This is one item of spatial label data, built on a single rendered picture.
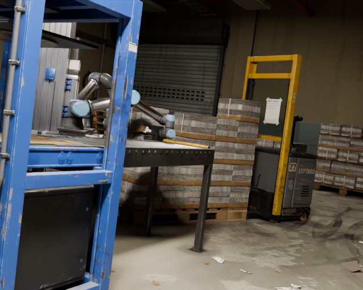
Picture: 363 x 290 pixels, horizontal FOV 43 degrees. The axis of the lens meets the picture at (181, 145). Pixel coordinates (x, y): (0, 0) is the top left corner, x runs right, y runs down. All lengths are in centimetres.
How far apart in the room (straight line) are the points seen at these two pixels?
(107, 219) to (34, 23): 100
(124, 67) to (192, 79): 985
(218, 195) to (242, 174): 38
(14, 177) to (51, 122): 206
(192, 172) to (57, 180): 261
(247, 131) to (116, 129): 280
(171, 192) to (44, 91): 149
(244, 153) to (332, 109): 597
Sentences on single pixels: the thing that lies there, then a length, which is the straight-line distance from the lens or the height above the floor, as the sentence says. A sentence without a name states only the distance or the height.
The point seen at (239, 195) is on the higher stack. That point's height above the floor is 27.
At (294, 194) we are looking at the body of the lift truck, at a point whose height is 31.
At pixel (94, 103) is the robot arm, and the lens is 360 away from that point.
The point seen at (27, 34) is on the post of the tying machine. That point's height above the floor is 124.
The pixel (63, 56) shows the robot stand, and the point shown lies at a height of 139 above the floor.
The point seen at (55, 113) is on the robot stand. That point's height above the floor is 92.
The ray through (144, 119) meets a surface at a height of 96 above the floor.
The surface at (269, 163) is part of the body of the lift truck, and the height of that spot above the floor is 62.
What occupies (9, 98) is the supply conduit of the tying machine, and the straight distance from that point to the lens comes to 187.
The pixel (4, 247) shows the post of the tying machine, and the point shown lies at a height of 42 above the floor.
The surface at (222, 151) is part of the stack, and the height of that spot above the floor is 73.
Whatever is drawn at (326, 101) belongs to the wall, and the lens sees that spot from 1077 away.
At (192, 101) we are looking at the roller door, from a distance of 1204.
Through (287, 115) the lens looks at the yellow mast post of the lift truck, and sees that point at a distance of 511.
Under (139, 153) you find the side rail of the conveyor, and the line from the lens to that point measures 277.
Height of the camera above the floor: 99
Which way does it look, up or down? 3 degrees down
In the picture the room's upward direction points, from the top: 7 degrees clockwise
